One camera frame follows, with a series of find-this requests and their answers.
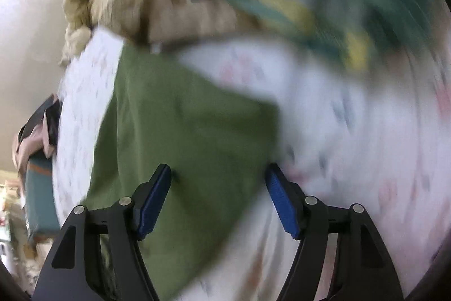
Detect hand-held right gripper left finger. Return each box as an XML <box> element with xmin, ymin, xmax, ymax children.
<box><xmin>32</xmin><ymin>163</ymin><xmax>173</xmax><ymax>301</ymax></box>

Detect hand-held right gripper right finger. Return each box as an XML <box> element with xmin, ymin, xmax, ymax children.
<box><xmin>265</xmin><ymin>163</ymin><xmax>404</xmax><ymax>301</ymax></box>

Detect green pants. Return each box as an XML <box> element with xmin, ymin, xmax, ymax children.
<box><xmin>83</xmin><ymin>43</ymin><xmax>283</xmax><ymax>301</ymax></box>

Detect bed with floral sheet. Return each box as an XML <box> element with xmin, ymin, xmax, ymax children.
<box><xmin>53</xmin><ymin>28</ymin><xmax>449</xmax><ymax>301</ymax></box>

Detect teal bed headboard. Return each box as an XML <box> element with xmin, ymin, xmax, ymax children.
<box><xmin>21</xmin><ymin>153</ymin><xmax>63</xmax><ymax>235</ymax></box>

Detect dark grey jacket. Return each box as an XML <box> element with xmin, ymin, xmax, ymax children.
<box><xmin>19</xmin><ymin>99</ymin><xmax>63</xmax><ymax>158</ymax></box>

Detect pink and dark clothes pile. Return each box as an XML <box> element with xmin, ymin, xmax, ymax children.
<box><xmin>12</xmin><ymin>93</ymin><xmax>65</xmax><ymax>179</ymax></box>

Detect green patterned blanket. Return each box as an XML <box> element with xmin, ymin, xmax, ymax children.
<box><xmin>139</xmin><ymin>0</ymin><xmax>442</xmax><ymax>76</ymax></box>

